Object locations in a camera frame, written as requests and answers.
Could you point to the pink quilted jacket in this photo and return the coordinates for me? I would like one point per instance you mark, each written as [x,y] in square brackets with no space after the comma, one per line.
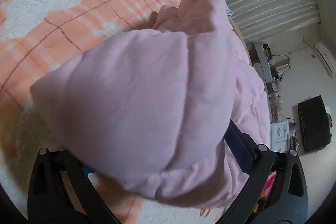
[144,95]

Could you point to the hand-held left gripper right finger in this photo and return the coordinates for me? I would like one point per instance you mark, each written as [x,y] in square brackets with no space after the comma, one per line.
[240,150]

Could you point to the orange plaid fleece blanket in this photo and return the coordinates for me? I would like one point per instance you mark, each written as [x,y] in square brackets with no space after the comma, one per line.
[78,29]

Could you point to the grey desk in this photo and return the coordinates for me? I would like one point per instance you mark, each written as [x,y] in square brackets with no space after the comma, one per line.
[265,66]

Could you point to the white drawer cabinet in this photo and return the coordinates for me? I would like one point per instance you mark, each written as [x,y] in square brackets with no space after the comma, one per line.
[279,134]

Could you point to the black television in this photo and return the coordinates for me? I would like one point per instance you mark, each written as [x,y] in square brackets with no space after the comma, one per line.
[313,124]

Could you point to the pink floral cloth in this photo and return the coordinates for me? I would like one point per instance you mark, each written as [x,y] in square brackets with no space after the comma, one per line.
[270,184]

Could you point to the white air conditioner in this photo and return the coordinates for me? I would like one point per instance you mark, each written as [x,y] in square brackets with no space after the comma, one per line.
[326,58]

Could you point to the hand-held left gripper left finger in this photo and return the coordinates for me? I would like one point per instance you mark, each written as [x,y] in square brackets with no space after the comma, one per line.
[76,163]

